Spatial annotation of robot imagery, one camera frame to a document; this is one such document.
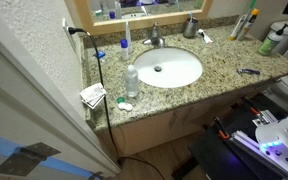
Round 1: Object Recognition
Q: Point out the chrome tap with lever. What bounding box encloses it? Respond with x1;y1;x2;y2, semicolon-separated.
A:
141;21;167;48

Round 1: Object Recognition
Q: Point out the clear bottle with white cap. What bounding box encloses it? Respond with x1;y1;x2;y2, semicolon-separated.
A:
124;64;140;99

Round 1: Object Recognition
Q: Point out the white green contact lens case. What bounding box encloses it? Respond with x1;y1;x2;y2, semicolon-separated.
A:
116;96;134;113

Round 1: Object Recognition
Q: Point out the white oval sink basin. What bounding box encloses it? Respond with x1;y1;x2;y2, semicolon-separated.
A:
132;46;204;89

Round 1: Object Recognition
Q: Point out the wooden vanity cabinet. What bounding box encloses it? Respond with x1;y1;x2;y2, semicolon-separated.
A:
95;83;280;158

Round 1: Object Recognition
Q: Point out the small white bottle blue cap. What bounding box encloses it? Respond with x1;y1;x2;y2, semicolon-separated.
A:
120;38;130;62

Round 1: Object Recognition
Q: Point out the folded paper packet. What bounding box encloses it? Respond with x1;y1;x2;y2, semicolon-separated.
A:
79;82;108;110

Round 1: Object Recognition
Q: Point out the small blue object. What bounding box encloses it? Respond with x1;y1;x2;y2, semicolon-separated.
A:
93;50;107;60

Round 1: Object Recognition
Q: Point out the slim white tube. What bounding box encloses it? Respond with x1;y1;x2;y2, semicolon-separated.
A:
125;20;134;54

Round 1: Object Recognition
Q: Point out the wooden framed mirror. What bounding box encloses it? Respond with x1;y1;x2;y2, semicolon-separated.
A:
73;0;214;36

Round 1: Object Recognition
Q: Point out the metal cup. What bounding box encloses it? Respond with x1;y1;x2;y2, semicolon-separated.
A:
182;17;200;39

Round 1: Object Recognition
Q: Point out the white toothpaste tube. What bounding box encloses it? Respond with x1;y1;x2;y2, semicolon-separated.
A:
196;28;214;45

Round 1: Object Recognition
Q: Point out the black orange clamp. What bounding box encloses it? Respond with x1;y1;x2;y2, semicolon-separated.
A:
241;96;262;116
213;116;231;140

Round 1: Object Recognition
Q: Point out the black robot cart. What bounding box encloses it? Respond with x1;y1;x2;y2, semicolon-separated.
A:
171;92;288;180

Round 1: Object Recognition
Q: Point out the white tube with yellow cap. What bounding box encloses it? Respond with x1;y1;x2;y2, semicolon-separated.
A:
229;14;248;42

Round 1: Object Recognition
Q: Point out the white door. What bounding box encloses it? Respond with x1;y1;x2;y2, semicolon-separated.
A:
0;20;122;180

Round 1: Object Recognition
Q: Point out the green white toothbrush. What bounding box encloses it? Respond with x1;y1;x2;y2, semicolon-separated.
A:
236;0;258;41

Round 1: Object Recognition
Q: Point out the green soap pump bottle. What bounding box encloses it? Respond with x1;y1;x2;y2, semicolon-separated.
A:
257;23;288;57

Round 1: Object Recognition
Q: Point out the metal door hinge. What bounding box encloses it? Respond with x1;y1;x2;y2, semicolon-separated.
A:
0;142;62;177

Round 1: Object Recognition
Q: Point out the black power cable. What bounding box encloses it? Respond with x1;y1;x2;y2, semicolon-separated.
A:
67;26;167;180

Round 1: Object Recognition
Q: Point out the white wall outlet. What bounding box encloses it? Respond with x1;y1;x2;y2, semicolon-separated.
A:
61;17;78;51

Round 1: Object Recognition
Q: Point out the long aluminium rail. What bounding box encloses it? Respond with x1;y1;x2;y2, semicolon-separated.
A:
228;129;288;180

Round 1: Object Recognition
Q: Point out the short aluminium bracket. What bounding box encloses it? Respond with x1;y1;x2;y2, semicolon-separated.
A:
251;109;279;128

